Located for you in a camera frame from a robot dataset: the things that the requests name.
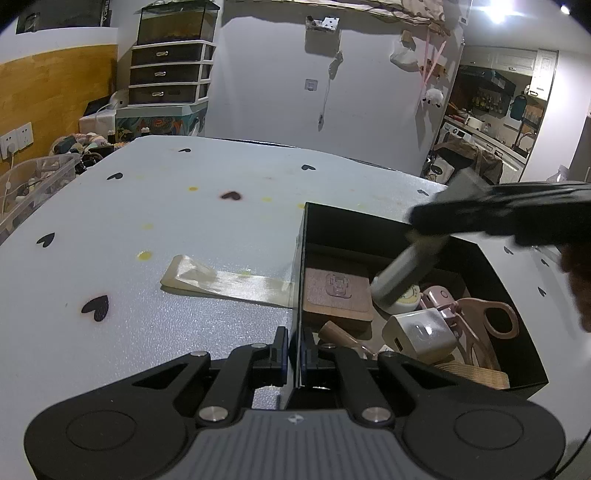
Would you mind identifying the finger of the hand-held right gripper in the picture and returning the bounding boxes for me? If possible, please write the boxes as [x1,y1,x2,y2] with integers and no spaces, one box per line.
[409,184,525,240]

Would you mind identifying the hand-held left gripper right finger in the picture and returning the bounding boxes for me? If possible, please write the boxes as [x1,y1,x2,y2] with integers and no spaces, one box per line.
[299,327,456,424]

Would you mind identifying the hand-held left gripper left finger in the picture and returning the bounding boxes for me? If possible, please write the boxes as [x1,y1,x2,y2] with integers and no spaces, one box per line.
[131,326,290,426]

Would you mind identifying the black cardboard box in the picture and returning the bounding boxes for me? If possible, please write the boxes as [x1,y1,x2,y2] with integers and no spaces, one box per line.
[279,201,550,411]

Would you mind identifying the pink scissors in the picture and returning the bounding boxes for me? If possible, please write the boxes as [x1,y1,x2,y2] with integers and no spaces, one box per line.
[436,298,520,367]

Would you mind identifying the white charger plug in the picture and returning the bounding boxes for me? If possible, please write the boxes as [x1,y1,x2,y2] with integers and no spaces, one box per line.
[381,308,459,358]

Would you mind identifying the oval wooden block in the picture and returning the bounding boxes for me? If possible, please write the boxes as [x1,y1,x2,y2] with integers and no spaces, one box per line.
[434,361,511,389]

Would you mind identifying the person's right hand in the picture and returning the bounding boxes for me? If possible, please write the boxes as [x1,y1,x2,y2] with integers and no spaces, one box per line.
[560,240,591,333]

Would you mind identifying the white bag with bear print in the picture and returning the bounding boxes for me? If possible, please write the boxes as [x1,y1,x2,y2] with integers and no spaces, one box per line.
[424,159,455,183]

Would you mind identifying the brown cloth covered chair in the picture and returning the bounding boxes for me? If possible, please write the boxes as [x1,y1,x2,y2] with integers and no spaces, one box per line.
[431,138,504,185]

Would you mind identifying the brown square coaster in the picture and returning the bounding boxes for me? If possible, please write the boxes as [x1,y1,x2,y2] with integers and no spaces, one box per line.
[302,265,376,324]

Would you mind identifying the white washing machine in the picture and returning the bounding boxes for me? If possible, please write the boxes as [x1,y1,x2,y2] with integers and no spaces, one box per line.
[436,121,476,148]

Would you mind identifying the pale round tin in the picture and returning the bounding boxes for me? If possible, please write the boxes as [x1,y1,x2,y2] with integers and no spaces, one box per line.
[390,285,422,312]

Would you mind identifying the translucent tape strip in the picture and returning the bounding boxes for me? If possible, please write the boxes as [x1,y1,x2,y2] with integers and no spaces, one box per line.
[160,254,296,309]

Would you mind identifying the white kitchen cabinet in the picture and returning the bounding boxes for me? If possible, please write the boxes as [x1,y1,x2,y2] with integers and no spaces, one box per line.
[527,48,559,103]

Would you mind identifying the pink hanging ribbons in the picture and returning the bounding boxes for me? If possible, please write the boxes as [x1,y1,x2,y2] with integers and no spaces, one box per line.
[419,32,448,88]

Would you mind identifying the white hanging bag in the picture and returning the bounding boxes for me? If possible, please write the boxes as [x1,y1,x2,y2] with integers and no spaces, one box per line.
[390,30,423,71]

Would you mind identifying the white heart-print table cover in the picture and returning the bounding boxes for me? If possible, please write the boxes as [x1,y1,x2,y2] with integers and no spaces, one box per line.
[0,136,591,480]

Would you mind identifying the colourful painted cabinet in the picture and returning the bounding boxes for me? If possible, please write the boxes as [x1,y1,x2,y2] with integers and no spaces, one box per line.
[115,102,209,138]

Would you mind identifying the pile of plush toys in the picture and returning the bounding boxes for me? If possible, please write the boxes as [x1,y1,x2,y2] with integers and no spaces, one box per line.
[50,132,114,158]

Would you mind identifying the clear plastic storage bin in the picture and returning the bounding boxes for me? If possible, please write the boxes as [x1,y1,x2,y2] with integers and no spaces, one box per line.
[0,153,82,243]

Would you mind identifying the white drawer cabinet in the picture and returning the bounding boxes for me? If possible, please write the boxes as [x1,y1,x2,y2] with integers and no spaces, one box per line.
[128,40,217,105]

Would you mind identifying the glass fish tank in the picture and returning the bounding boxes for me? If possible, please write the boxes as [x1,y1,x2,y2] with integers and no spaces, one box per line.
[136,0,221,46]

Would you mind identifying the hanging cable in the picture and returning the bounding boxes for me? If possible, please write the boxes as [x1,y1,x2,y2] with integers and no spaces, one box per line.
[318,51,345,132]

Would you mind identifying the white wall outlets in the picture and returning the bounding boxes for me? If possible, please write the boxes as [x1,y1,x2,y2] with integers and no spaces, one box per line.
[0,121,34,161]

